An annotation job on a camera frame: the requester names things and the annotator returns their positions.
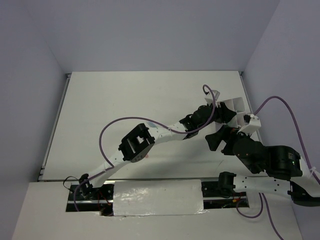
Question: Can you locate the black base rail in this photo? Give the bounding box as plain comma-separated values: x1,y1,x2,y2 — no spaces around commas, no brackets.
65,179,249,217

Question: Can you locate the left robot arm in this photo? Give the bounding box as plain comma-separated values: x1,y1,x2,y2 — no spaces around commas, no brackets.
73,102,237,200

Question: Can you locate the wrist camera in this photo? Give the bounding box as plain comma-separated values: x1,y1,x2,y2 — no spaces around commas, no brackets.
204,90,220,105
238,113,262,136

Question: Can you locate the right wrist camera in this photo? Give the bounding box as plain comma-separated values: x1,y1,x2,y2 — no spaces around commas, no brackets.
238,113,262,136

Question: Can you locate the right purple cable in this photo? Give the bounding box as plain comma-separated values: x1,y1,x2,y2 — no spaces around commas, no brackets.
234,95,320,240

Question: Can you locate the silver foil panel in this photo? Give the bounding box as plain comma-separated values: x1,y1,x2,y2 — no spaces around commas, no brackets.
113,179,206,217

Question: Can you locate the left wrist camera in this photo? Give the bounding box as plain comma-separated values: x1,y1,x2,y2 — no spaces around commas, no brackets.
204,90,220,105

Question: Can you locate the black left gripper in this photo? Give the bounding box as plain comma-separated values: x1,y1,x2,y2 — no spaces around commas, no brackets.
197,101,237,131

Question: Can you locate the white compartment organizer tray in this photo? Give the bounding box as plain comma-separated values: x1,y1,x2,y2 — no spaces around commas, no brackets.
214,97,249,131

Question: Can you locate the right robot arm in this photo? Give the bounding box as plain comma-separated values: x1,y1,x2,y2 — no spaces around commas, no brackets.
205,125,320,207

